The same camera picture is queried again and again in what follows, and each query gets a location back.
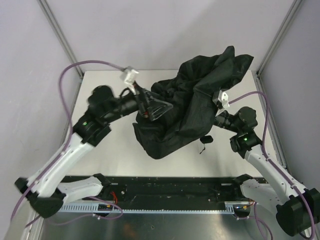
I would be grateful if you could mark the left aluminium frame post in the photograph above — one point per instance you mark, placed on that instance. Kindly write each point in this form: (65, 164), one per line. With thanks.
(56, 28)

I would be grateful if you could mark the grey cable duct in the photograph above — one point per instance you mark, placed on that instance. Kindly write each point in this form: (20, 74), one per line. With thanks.
(94, 207)

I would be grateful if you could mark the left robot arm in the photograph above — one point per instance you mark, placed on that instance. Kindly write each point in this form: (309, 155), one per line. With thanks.
(45, 191)

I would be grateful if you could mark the aluminium frame post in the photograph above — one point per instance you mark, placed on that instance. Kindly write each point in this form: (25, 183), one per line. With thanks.
(56, 28)
(280, 34)

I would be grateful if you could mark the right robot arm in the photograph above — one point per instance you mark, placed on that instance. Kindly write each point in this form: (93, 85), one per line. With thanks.
(295, 207)

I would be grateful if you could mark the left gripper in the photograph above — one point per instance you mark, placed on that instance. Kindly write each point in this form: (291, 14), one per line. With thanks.
(143, 101)

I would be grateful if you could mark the black folding umbrella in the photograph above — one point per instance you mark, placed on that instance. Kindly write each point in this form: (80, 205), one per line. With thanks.
(191, 94)

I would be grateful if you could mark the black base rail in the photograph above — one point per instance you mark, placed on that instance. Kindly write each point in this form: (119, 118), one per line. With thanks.
(172, 193)

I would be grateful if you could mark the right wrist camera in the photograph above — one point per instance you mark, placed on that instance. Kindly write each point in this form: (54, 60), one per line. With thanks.
(221, 100)

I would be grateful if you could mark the right aluminium frame post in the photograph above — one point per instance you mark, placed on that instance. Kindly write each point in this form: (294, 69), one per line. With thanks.
(280, 34)

